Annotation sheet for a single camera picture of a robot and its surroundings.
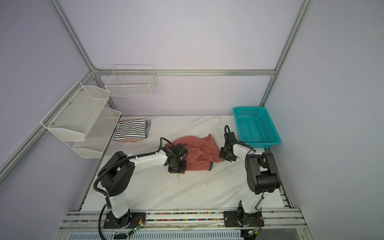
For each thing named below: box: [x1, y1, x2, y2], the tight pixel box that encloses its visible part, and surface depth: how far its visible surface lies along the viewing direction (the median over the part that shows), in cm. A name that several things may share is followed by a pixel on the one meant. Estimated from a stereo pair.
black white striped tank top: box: [113, 118, 151, 143], surface depth 105 cm
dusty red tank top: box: [165, 134, 224, 171], surface depth 95 cm
